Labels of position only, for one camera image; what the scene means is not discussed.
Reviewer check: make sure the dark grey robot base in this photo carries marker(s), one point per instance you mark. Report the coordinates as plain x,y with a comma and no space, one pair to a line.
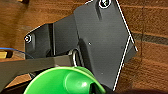
100,40

